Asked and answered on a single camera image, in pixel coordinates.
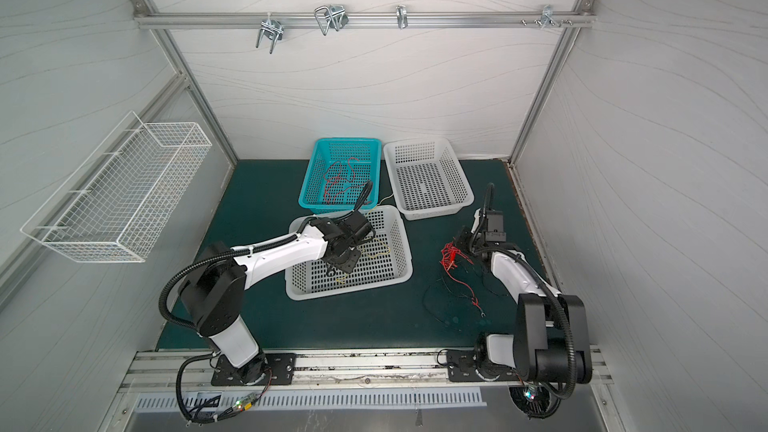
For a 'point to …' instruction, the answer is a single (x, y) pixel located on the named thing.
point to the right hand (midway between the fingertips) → (464, 230)
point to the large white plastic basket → (385, 259)
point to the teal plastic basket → (339, 172)
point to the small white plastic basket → (427, 177)
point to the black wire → (454, 295)
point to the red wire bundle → (450, 253)
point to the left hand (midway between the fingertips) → (349, 255)
